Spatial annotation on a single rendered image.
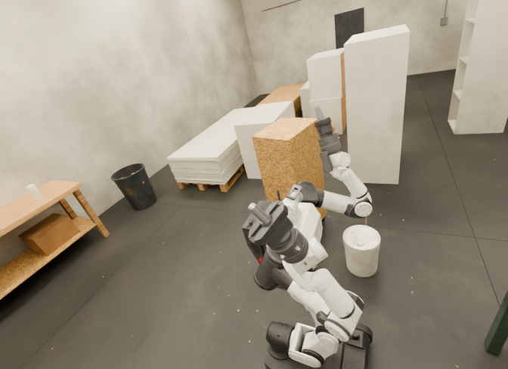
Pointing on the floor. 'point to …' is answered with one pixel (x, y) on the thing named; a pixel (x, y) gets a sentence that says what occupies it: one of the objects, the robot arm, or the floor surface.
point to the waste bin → (135, 186)
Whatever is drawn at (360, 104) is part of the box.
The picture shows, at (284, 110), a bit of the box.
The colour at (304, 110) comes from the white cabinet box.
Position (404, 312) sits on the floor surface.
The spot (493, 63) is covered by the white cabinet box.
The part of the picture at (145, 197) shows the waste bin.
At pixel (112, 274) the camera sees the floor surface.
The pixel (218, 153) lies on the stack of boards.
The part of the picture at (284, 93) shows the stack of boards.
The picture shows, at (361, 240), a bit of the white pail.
